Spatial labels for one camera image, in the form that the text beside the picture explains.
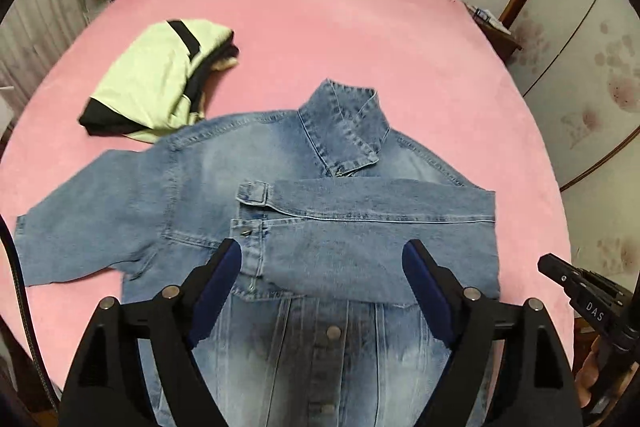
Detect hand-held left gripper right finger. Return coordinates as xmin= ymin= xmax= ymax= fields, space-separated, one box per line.
xmin=402 ymin=238 xmax=584 ymax=427

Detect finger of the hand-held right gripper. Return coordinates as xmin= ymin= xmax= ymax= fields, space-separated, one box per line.
xmin=537 ymin=253 xmax=617 ymax=309

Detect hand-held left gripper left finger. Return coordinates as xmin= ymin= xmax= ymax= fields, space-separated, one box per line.
xmin=60 ymin=238 xmax=243 ymax=427

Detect blue denim jacket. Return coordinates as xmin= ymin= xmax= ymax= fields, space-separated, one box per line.
xmin=15 ymin=79 xmax=502 ymax=427

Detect person's right hand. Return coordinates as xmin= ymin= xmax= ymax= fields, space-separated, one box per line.
xmin=572 ymin=336 xmax=608 ymax=409

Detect green and black folded garment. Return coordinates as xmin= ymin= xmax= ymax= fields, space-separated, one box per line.
xmin=77 ymin=19 xmax=241 ymax=144

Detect floral wardrobe door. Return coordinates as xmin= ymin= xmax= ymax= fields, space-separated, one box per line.
xmin=450 ymin=0 xmax=640 ymax=298

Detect wooden nightstand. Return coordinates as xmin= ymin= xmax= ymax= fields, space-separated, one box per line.
xmin=467 ymin=2 xmax=524 ymax=64

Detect papers on nightstand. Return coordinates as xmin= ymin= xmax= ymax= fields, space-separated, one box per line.
xmin=467 ymin=4 xmax=512 ymax=34

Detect white curtain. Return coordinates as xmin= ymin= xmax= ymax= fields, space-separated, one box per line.
xmin=0 ymin=0 xmax=118 ymax=118

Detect black cable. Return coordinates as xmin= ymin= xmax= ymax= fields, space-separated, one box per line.
xmin=0 ymin=212 xmax=62 ymax=410

